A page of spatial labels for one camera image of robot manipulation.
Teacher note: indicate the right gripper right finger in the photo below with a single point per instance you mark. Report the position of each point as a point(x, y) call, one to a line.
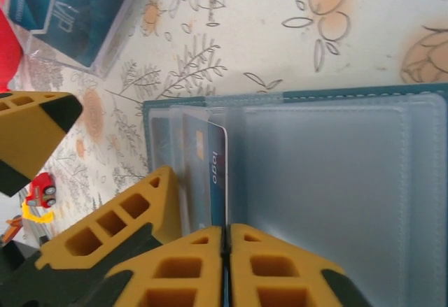
point(241, 268)

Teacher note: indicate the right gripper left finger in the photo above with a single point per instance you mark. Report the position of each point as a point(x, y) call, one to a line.
point(210, 268)

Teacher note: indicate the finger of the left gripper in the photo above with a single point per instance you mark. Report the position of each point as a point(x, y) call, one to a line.
point(31, 128)
point(164, 209)

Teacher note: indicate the blue chip credit card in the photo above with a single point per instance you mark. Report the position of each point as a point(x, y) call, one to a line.
point(217, 195)

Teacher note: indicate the blue box with black insert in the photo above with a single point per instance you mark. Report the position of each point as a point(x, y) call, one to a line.
point(112, 37)

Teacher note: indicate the blue card holder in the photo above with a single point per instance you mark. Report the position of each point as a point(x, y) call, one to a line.
point(332, 181)

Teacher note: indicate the dark VIP credit card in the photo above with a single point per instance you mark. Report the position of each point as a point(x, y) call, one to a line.
point(66, 27)

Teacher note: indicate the teal credit card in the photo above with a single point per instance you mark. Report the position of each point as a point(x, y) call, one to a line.
point(24, 6)

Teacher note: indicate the red yellow toy car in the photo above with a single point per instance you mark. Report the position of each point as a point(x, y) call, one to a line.
point(40, 188)

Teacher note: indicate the red shark plush toy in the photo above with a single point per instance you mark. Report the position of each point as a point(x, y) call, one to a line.
point(8, 48)

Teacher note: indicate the floral table mat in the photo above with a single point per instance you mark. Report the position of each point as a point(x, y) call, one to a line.
point(266, 41)

